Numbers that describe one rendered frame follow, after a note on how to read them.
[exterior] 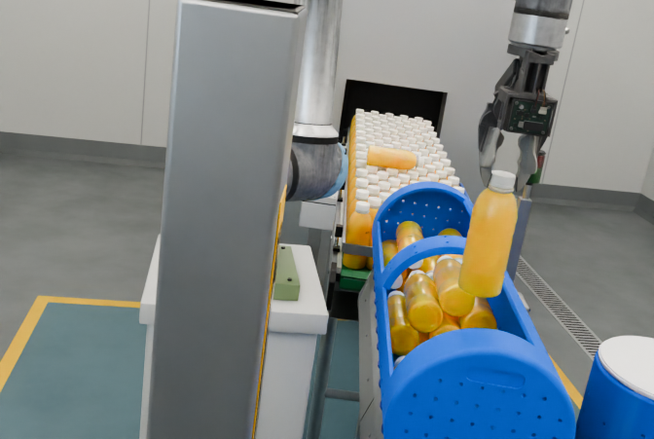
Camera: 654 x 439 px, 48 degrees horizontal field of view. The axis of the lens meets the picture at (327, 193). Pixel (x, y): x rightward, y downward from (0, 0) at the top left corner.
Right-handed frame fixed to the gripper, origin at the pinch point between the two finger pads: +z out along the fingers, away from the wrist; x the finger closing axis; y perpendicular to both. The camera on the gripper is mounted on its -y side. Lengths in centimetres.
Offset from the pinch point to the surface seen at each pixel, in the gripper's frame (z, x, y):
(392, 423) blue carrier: 36.2, -11.5, 12.9
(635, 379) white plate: 41, 39, -21
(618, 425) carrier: 50, 37, -19
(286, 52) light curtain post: -22, -29, 72
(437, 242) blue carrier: 22.0, -2.6, -30.0
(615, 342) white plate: 41, 40, -36
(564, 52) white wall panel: 10, 157, -518
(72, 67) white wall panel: 71, -232, -457
